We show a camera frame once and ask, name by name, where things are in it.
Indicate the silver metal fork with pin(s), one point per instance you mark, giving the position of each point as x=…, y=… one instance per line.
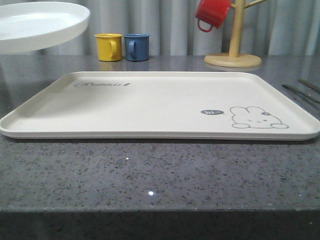
x=299, y=92

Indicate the white round plate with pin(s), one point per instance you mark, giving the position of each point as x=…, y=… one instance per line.
x=32, y=26

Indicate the blue enamel mug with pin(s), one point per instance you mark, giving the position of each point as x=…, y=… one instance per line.
x=136, y=47

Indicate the cream rabbit print tray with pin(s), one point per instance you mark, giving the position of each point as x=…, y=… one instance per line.
x=160, y=105

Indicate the yellow enamel mug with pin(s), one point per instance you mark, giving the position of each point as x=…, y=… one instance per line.
x=109, y=46

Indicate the wooden mug tree stand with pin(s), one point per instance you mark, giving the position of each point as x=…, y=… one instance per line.
x=234, y=58

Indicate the red enamel mug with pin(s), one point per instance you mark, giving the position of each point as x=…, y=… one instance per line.
x=212, y=12

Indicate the grey pleated curtain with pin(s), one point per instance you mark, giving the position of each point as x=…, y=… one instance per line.
x=272, y=27

